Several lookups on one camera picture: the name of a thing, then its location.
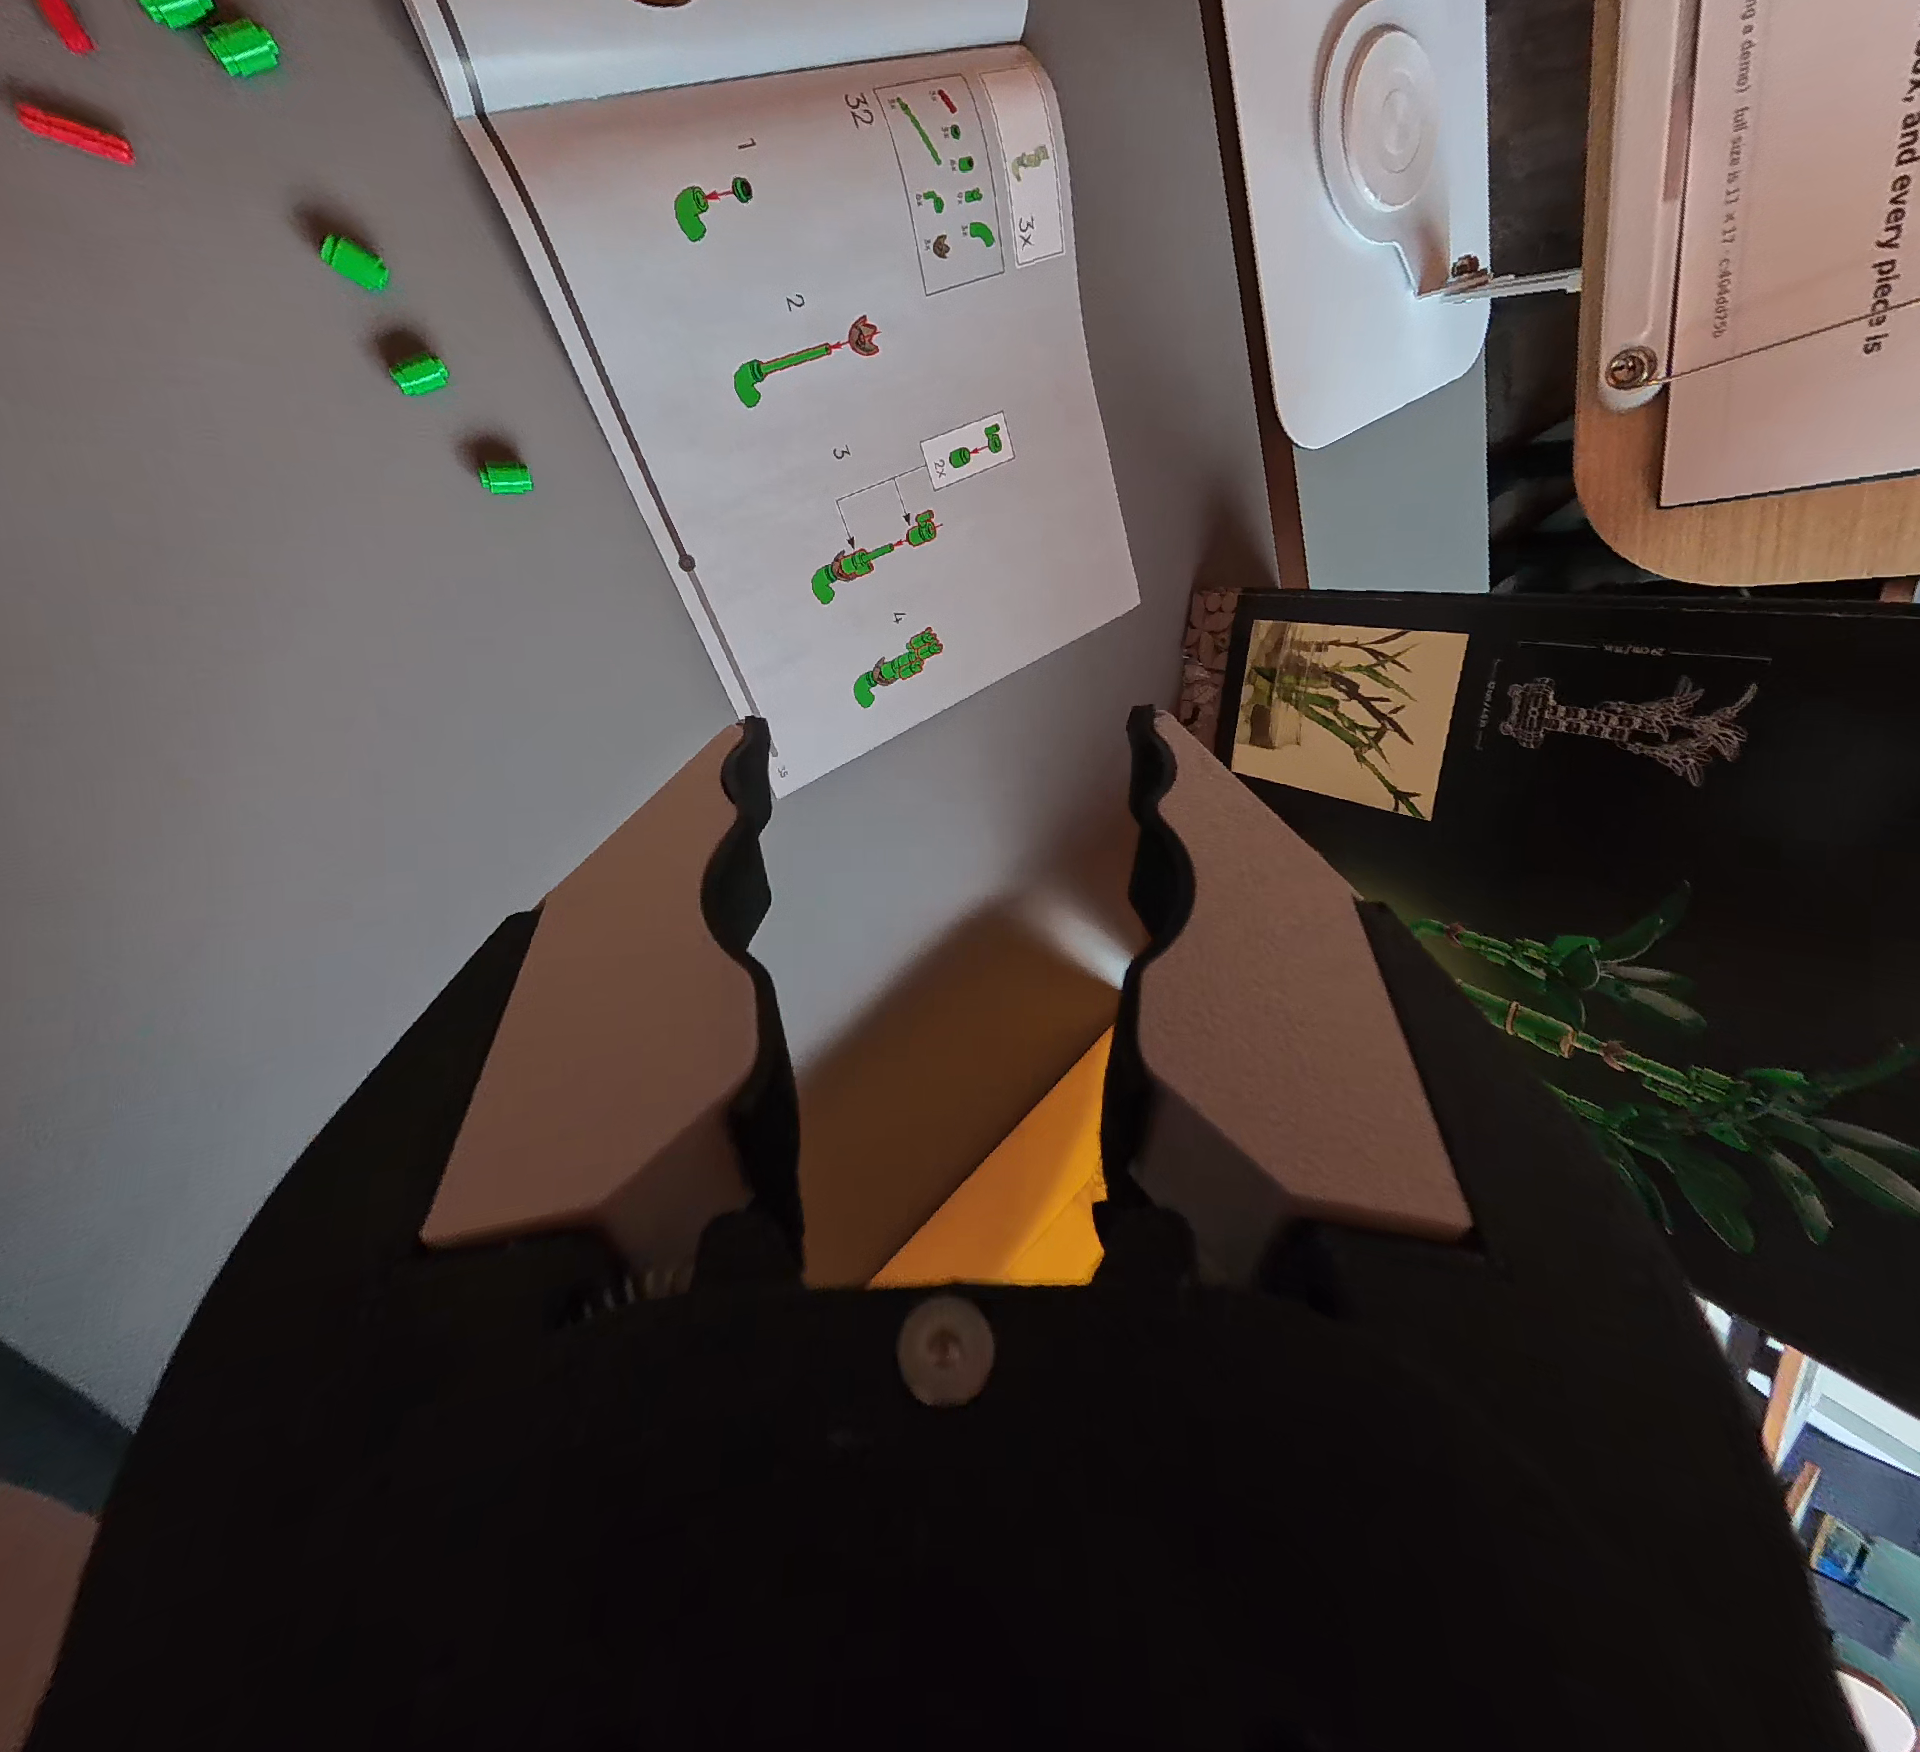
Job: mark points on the open building instruction booklet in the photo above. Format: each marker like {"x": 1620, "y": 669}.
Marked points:
{"x": 932, "y": 434}

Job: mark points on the printed instruction sheet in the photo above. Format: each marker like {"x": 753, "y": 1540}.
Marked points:
{"x": 1803, "y": 209}

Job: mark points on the black building set box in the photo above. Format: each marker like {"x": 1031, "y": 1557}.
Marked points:
{"x": 1646, "y": 857}

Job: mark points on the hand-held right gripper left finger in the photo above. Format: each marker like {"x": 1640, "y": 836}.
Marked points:
{"x": 616, "y": 1027}

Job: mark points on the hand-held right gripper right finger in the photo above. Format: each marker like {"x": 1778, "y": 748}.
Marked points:
{"x": 1293, "y": 1027}

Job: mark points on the yellow plastic bin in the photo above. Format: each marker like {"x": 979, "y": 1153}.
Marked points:
{"x": 1002, "y": 1213}

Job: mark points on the white stand base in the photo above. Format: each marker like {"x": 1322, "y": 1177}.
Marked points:
{"x": 1293, "y": 209}

